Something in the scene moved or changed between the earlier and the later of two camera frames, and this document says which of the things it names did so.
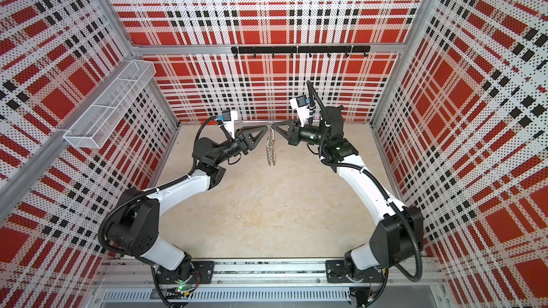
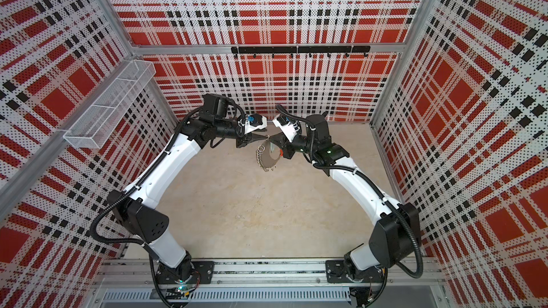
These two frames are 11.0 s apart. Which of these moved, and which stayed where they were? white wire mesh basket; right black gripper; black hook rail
Moved: right black gripper
Stayed: black hook rail; white wire mesh basket
